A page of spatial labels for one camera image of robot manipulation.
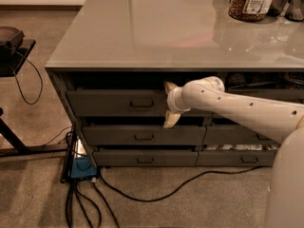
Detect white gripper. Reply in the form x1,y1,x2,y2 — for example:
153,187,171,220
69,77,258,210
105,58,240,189
163,82,187,128

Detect grey drawer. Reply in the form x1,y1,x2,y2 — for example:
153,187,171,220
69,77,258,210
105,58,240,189
203,124,276,144
93,150,198,167
82,125,206,145
212,87,304,119
66,89,213,118
197,150,277,167

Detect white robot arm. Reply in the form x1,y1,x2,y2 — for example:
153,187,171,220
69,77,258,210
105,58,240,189
164,76,304,228

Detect blue power box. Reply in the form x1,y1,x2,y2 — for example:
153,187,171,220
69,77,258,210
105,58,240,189
71,157,97,179

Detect clear jar of nuts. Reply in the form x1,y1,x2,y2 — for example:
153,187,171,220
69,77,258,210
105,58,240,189
228,0,273,22

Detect dark glass container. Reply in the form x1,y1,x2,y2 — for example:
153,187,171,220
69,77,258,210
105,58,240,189
284,0,304,22
266,0,294,18

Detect black side table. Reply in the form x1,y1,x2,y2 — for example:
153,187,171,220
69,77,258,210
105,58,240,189
0,40,67,157

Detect black device on table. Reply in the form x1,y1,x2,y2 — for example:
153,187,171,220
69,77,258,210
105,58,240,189
0,27,25,62

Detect grey drawer cabinet frame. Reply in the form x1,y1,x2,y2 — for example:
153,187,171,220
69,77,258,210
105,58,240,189
47,67,303,166

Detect long black floor cable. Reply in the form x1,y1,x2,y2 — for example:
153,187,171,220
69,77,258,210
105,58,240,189
98,165,264,203

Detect black cable bundle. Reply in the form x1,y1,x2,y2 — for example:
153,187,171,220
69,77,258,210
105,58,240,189
65,180,122,228

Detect thin black hanging cable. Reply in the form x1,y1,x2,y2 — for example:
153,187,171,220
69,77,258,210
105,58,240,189
9,50,44,106

